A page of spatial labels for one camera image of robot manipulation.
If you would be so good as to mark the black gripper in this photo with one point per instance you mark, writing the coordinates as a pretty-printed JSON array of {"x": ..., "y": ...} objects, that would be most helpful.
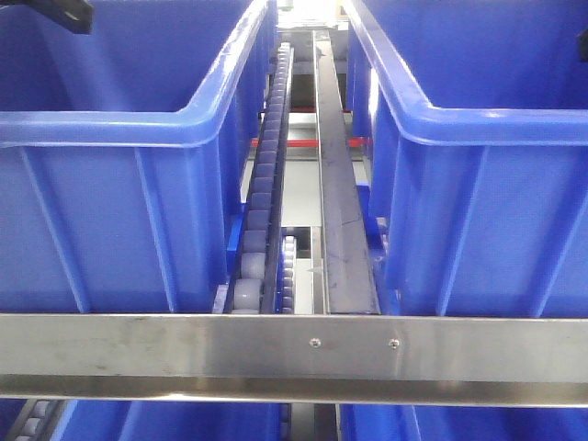
[{"x": 74, "y": 15}]

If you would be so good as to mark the stainless steel shelf rack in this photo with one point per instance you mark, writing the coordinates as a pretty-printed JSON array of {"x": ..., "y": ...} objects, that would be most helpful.
[{"x": 299, "y": 358}]

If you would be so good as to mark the blue plastic bin centre left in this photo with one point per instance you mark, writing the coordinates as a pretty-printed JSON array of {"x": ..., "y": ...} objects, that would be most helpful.
[{"x": 122, "y": 152}]

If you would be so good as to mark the blue plastic bin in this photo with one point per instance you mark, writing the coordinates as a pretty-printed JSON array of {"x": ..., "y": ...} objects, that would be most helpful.
[
  {"x": 122, "y": 152},
  {"x": 474, "y": 115}
]

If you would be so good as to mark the roller conveyor track lower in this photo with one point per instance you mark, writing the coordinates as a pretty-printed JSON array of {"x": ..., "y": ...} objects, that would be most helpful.
[{"x": 289, "y": 254}]

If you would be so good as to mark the roller conveyor track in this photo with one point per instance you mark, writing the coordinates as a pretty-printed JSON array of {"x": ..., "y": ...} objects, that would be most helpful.
[
  {"x": 289, "y": 254},
  {"x": 254, "y": 282}
]

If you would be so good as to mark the roller conveyor track upper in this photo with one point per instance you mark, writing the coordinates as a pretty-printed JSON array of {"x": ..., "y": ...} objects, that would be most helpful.
[{"x": 254, "y": 282}]

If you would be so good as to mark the blue bin lower left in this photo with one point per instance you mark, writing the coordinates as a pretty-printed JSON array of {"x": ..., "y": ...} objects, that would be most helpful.
[{"x": 171, "y": 420}]

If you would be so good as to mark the blue plastic bin centre right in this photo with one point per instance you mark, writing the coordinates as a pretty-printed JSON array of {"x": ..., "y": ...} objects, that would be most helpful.
[{"x": 474, "y": 115}]

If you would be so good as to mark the roller track bottom left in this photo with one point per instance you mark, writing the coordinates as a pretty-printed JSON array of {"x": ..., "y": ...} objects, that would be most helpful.
[{"x": 37, "y": 420}]

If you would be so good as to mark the blue bin lower right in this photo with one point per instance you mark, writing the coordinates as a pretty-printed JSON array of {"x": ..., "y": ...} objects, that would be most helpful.
[{"x": 406, "y": 422}]

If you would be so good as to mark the grey metal divider rail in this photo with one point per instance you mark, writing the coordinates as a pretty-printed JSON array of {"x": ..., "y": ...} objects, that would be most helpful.
[{"x": 347, "y": 267}]

